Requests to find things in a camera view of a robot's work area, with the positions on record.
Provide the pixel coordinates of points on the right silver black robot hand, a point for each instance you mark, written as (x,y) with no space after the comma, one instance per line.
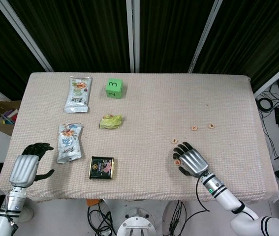
(193,159)

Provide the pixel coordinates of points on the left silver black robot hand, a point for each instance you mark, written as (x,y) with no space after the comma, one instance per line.
(22,169)

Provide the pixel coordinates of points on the small round wooden token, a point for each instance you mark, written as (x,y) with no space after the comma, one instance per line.
(177,162)
(194,128)
(174,141)

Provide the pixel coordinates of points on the wooden chess piece black mark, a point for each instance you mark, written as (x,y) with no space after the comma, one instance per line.
(211,126)

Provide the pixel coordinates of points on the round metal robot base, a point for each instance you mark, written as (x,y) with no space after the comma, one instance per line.
(135,225)

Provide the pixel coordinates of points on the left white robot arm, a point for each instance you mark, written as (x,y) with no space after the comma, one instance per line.
(12,201)

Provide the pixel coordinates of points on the white round stand foot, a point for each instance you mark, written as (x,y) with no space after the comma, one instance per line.
(27,214)

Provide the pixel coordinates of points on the silver snack bag blue print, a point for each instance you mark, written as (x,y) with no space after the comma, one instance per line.
(69,145)

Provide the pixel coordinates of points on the purple booklet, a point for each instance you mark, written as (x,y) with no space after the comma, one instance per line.
(10,114)

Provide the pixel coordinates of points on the beige waffle tablecloth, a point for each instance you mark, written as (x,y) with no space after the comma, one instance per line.
(154,110)

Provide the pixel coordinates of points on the orange tag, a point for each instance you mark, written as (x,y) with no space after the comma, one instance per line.
(92,202)

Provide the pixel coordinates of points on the black square packet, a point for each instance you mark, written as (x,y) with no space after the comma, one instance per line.
(101,168)

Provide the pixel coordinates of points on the crumpled yellow-green wrapper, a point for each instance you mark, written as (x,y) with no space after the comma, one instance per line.
(109,122)

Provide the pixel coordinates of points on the silver snack bag green print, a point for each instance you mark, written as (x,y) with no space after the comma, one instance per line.
(77,96)

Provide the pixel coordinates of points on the green numbered foam cube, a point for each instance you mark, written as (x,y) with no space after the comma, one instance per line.
(113,88)

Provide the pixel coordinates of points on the grey partition post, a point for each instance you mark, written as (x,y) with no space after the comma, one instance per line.
(274,76)
(204,37)
(23,34)
(132,37)

